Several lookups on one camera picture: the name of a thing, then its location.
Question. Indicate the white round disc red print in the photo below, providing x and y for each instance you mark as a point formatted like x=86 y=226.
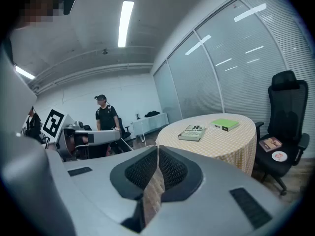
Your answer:
x=279 y=156

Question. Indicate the small black desk object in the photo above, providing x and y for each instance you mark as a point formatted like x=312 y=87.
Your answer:
x=138 y=116

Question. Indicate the white cloth-covered table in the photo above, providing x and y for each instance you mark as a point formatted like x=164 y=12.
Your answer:
x=151 y=124

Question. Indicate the black bag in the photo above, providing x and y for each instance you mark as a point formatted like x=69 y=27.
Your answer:
x=152 y=113

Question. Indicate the black head-worn camera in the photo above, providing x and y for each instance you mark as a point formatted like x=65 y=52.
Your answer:
x=71 y=0

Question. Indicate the green notebook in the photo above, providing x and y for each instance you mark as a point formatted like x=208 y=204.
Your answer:
x=225 y=124

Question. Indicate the black mesh office chair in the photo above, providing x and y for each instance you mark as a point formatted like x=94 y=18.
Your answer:
x=286 y=122

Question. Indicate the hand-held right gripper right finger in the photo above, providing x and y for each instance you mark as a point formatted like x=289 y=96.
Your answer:
x=209 y=205

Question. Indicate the brown booklet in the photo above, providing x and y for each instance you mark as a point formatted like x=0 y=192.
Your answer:
x=270 y=143

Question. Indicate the small black swivel chair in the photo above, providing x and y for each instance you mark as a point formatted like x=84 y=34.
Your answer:
x=124 y=129

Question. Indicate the grey-green printed book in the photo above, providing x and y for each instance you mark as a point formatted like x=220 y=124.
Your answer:
x=193 y=133

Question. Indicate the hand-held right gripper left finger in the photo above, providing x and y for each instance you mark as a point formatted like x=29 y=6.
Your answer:
x=98 y=193

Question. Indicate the round yellow checkered table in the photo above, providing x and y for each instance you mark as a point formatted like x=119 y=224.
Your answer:
x=221 y=149

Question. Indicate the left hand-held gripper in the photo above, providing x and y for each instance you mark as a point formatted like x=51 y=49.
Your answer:
x=53 y=125

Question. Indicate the long ceiling light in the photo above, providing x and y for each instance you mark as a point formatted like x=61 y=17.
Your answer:
x=125 y=23
x=24 y=72

